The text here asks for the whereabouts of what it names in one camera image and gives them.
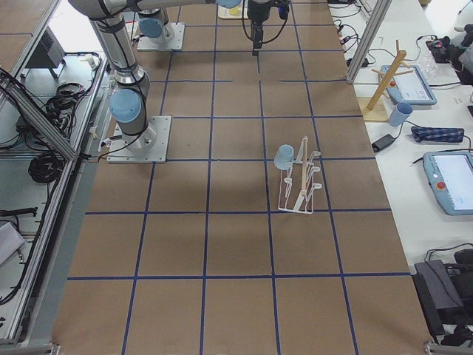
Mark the aluminium frame post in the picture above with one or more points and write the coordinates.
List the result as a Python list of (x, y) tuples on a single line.
[(371, 29)]

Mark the blue cup on desk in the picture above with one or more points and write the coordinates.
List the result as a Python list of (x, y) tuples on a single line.
[(399, 114)]

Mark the wooden mug tree stand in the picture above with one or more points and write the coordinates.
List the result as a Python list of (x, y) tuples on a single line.
[(371, 110)]

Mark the black power adapter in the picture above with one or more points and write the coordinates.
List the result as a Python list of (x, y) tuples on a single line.
[(382, 143)]

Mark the yellow plastic cup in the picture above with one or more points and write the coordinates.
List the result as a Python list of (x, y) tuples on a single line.
[(234, 11)]

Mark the light blue plastic cup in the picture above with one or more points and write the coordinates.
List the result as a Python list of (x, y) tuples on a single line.
[(283, 159)]

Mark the white wire cup rack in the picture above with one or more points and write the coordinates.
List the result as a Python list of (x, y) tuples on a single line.
[(297, 186)]

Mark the blue teach pendant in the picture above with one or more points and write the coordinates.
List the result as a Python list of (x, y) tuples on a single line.
[(412, 89), (450, 177)]

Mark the dark blue pencil case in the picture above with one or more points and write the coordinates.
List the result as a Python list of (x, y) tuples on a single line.
[(436, 134)]

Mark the blue teach pendant far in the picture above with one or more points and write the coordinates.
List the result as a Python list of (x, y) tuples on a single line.
[(412, 89)]

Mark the grey control box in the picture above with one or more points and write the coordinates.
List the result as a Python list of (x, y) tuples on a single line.
[(48, 54)]

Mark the blue teach pendant near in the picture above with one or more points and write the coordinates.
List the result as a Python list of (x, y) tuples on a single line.
[(450, 177)]

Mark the cream serving tray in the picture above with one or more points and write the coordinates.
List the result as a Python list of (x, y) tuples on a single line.
[(224, 15)]

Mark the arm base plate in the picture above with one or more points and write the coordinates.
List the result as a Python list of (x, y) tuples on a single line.
[(156, 36), (150, 147)]

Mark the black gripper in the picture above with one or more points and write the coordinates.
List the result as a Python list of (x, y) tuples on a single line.
[(257, 12)]

